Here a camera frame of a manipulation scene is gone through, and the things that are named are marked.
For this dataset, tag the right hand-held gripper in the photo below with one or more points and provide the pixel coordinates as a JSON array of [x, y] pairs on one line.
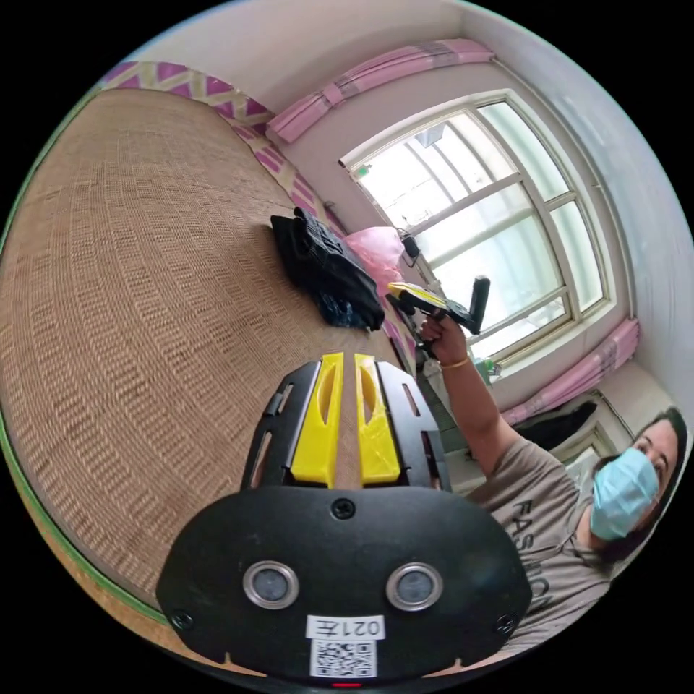
[[458, 315]]

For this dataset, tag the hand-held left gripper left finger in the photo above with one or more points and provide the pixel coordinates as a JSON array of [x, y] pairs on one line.
[[317, 434]]

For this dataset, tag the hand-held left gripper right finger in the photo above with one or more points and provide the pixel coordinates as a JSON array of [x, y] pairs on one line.
[[377, 439]]

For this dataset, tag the person's right forearm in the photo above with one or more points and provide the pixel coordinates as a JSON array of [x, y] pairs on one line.
[[477, 412]]

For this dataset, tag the black jeans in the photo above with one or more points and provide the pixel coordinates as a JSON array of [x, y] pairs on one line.
[[325, 265]]

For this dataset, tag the person's right hand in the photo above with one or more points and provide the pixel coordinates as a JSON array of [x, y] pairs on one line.
[[447, 344]]

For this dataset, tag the pink plastic bag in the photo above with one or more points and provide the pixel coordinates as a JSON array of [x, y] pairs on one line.
[[379, 246]]

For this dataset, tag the window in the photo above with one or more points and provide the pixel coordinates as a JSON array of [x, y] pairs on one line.
[[488, 217]]

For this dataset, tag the pink curtain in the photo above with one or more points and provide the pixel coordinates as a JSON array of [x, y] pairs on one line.
[[591, 368], [379, 76]]

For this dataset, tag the person's body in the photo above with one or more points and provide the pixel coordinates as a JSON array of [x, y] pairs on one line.
[[553, 531]]

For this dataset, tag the bed with woven mat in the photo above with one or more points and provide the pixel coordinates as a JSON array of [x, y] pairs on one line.
[[135, 271]]

